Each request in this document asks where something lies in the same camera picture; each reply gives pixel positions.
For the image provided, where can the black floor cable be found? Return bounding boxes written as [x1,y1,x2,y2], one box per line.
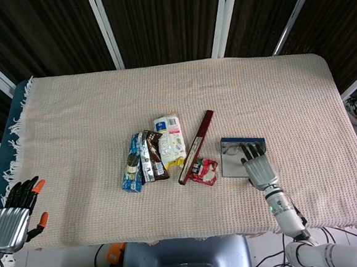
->
[247,222,357,267]

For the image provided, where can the white and yellow snack bag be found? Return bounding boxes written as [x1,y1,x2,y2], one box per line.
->
[152,109,189,172]

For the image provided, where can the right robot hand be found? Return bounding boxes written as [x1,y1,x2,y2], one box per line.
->
[238,139,281,193]

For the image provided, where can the teal table pad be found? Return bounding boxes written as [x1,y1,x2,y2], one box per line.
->
[0,78,45,237]

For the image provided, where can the black cable loop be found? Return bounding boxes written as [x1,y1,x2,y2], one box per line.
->
[92,242,116,267]

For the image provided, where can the brown snack bag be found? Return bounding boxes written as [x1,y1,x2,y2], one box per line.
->
[137,128,171,184]

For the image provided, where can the blue cookie package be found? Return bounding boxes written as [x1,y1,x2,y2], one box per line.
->
[117,133,147,195]

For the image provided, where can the beige waffle-weave blanket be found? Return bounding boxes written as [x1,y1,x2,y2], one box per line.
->
[0,46,357,258]

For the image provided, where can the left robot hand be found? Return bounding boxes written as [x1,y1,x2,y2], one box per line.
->
[0,175,52,255]

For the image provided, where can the thin-framed eyeglasses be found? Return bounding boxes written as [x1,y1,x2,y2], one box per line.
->
[221,142,266,158]

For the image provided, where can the orange device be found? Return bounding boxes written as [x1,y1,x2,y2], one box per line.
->
[104,242,128,267]

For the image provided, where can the red candy bag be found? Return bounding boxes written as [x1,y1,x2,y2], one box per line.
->
[187,155,221,188]

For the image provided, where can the grey-blue chair seat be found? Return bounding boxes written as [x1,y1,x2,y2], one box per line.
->
[120,232,253,267]

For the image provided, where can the long dark red box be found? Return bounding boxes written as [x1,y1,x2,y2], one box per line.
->
[172,109,221,186]

